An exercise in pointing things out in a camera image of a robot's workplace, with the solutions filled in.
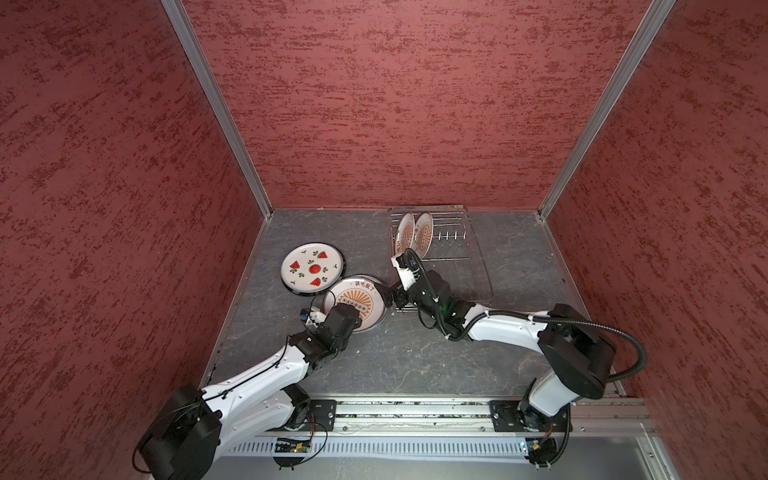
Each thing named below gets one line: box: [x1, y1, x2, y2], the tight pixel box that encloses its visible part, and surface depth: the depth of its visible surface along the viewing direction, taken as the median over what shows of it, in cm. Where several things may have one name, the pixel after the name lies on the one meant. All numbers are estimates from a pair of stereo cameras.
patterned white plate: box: [353, 304, 388, 333], surface depth 91 cm
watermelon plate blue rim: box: [281, 241, 346, 296], surface depth 102 cm
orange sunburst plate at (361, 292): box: [323, 275, 387, 333], surface depth 96 cm
